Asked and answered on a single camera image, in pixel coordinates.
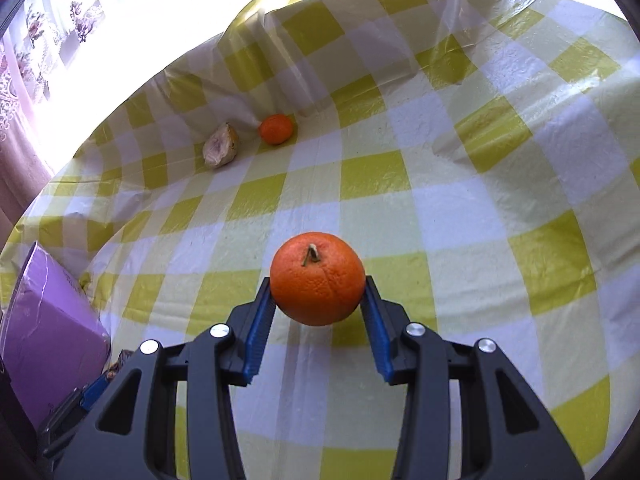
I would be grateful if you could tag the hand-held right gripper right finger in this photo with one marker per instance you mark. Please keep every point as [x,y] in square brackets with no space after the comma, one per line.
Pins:
[375,340]

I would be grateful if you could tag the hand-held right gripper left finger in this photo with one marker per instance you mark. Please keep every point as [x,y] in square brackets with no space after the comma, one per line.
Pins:
[257,340]

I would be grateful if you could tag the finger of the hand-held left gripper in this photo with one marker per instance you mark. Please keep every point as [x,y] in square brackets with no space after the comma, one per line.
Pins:
[95,392]

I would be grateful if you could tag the dark brown dried fruit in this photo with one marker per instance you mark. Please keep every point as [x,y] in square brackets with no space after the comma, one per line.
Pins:
[112,366]

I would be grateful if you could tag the orange tangerine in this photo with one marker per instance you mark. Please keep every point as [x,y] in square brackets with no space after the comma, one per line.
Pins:
[275,129]
[317,280]

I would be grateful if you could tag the yellow checked tablecloth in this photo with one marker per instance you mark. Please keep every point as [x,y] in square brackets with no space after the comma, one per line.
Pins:
[450,210]

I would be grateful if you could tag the wrapped pale fruit half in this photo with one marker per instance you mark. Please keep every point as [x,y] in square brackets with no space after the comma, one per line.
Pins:
[220,146]

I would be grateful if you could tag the floral sheer curtain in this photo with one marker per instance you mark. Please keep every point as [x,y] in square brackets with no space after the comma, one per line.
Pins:
[45,50]

